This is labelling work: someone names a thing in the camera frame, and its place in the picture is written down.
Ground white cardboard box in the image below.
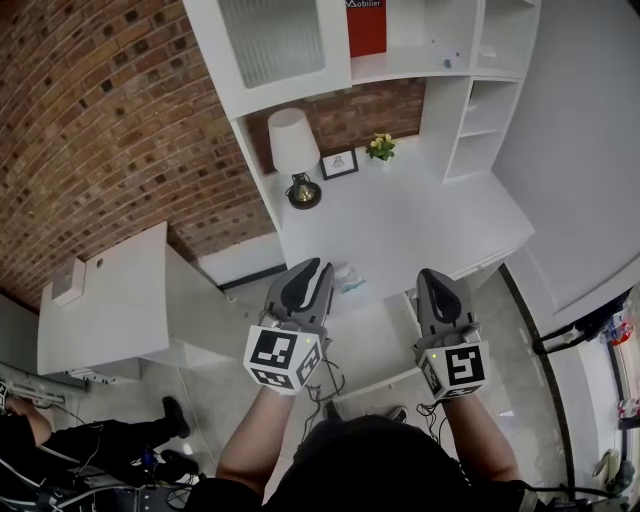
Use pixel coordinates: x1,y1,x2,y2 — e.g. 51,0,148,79
51,257,88,307

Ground small white drawer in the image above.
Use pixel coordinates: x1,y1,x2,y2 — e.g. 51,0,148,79
324,289,427,402

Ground black picture frame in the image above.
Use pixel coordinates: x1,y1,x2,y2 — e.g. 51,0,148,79
319,148,360,182

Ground black metal stand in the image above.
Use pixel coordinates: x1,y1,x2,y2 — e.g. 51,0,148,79
532,292,632,356

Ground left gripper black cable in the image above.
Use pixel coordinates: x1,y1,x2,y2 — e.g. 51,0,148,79
304,349,347,432

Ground red book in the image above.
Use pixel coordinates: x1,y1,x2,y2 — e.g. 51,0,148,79
345,0,389,60

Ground ribbed glass cabinet door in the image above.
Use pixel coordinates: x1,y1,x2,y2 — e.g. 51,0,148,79
182,0,354,120

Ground black wheeled chair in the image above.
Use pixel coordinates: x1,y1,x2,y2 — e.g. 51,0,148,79
0,449,206,512

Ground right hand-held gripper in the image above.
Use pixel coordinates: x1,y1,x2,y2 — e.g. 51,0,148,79
409,268,491,402

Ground person's black clothing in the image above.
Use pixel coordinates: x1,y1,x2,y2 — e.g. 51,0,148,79
189,413,532,512

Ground small white side desk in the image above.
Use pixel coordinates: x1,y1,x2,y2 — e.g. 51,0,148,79
37,221,251,377

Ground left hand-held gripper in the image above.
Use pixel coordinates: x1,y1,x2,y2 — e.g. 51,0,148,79
242,256,336,397

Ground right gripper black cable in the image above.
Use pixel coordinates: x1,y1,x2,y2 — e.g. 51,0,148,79
417,399,452,447

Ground clear plastic bag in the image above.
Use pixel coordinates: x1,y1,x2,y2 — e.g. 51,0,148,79
332,262,369,296

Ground red blue packet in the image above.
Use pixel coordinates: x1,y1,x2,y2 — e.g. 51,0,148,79
598,313,635,347

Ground person's left forearm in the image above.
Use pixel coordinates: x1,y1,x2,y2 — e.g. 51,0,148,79
215,387,295,494

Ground person's right forearm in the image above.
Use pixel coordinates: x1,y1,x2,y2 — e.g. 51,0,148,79
442,394,520,489

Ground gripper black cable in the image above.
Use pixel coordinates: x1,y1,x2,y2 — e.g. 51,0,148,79
304,349,347,432
417,399,452,447

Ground white desk with hutch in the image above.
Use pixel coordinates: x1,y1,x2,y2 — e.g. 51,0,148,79
182,0,544,307

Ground yellow potted flowers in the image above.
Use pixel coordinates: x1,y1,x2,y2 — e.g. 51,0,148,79
365,132,398,169

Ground white shade table lamp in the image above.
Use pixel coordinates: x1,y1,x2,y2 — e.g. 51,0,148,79
267,107,324,211

